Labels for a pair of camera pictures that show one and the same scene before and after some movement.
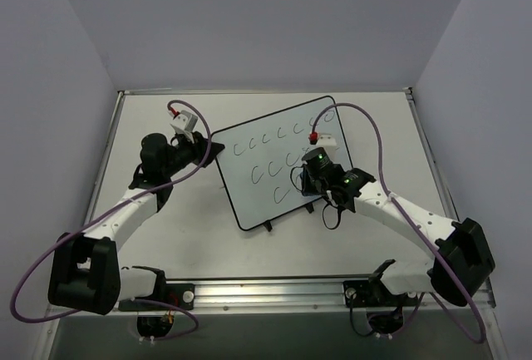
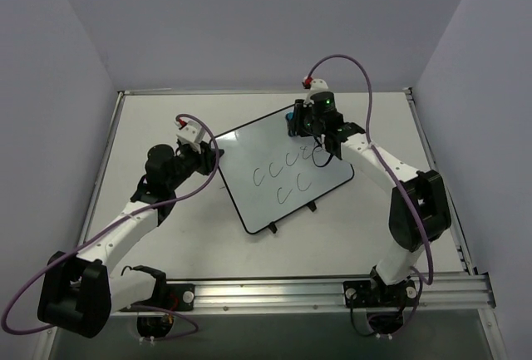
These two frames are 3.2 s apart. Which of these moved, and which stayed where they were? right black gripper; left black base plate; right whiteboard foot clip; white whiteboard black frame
Moved: right black gripper
Stayed: left black base plate; right whiteboard foot clip; white whiteboard black frame
